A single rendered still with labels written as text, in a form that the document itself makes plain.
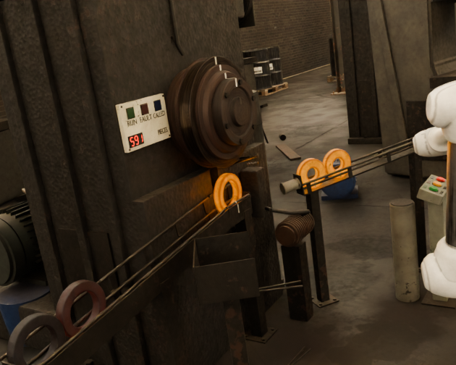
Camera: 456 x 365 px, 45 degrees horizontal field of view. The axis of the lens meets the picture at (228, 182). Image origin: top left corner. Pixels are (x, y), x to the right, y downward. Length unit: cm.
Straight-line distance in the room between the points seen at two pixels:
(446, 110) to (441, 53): 318
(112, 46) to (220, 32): 72
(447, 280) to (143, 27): 144
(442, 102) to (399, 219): 119
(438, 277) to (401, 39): 312
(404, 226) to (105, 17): 169
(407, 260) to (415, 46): 233
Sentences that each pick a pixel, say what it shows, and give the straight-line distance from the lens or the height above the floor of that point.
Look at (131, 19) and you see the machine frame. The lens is 218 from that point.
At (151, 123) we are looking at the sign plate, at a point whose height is 114.
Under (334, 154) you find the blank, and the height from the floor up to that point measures 78.
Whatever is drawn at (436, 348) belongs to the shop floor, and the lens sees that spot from 263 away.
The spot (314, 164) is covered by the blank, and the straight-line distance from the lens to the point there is 274.
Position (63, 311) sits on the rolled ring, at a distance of 177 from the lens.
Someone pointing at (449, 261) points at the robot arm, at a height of 62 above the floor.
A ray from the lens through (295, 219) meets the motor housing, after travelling 266.
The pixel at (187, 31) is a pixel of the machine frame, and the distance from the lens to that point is 244.
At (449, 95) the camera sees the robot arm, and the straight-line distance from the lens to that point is 169.
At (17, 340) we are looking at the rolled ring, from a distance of 169.
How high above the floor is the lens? 142
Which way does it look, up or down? 15 degrees down
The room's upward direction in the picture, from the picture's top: 8 degrees counter-clockwise
